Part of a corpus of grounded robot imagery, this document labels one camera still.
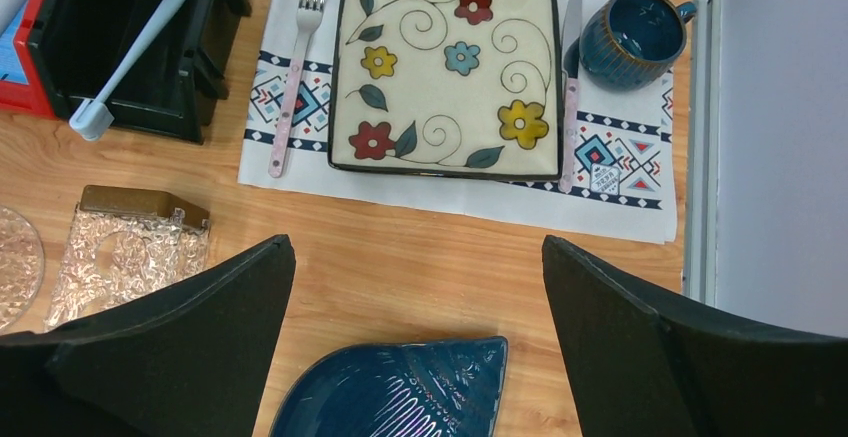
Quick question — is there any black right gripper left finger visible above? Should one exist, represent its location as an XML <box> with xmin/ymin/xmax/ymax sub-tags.
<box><xmin>1</xmin><ymin>235</ymin><xmax>296</xmax><ymax>436</ymax></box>

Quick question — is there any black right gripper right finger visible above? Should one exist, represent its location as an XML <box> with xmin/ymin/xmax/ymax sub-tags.
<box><xmin>542</xmin><ymin>236</ymin><xmax>847</xmax><ymax>436</ymax></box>

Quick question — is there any clear textured toiletry holder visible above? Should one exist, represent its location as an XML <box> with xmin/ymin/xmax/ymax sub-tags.
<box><xmin>44</xmin><ymin>185</ymin><xmax>211</xmax><ymax>331</ymax></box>

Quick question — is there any clear textured glass tray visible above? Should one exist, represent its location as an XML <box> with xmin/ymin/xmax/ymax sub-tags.
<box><xmin>1</xmin><ymin>206</ymin><xmax>45</xmax><ymax>331</ymax></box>

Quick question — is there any white patterned placemat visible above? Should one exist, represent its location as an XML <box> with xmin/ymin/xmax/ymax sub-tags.
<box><xmin>238</xmin><ymin>0</ymin><xmax>678</xmax><ymax>244</ymax></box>

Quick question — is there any blue shell shaped dish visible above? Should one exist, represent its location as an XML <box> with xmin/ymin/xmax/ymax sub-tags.
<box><xmin>269</xmin><ymin>336</ymin><xmax>508</xmax><ymax>436</ymax></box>

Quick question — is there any red plastic bin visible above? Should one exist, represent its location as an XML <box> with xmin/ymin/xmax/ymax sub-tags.
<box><xmin>1</xmin><ymin>0</ymin><xmax>56</xmax><ymax>119</ymax></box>

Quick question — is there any blue ceramic mug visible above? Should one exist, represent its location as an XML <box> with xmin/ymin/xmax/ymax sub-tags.
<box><xmin>579</xmin><ymin>0</ymin><xmax>697</xmax><ymax>92</ymax></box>

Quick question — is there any floral square ceramic plate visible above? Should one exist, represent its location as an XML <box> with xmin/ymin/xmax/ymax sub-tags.
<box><xmin>328</xmin><ymin>0</ymin><xmax>564</xmax><ymax>182</ymax></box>

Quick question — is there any black plastic bin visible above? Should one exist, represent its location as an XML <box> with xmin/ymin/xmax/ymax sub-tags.
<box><xmin>27</xmin><ymin>0</ymin><xmax>252</xmax><ymax>144</ymax></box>

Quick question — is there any grey aluminium frame post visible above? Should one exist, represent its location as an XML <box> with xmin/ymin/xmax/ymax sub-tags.
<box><xmin>682</xmin><ymin>0</ymin><xmax>718</xmax><ymax>306</ymax></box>

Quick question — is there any pink handled knife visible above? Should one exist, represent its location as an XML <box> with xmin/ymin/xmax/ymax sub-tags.
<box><xmin>559</xmin><ymin>0</ymin><xmax>583</xmax><ymax>194</ymax></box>

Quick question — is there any pink handled fork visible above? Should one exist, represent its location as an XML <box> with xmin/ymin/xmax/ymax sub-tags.
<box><xmin>268</xmin><ymin>0</ymin><xmax>326</xmax><ymax>178</ymax></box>

